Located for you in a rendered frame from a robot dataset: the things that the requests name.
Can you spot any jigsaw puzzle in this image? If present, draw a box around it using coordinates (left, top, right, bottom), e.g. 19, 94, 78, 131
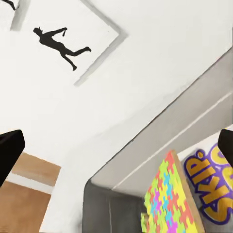
141, 149, 205, 233

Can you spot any board game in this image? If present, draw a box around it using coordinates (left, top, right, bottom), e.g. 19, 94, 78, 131
178, 124, 233, 233

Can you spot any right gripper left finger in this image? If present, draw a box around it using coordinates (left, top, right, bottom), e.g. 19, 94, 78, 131
0, 129, 26, 187

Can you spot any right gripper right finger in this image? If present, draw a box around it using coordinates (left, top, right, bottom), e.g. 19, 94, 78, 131
217, 129, 233, 168

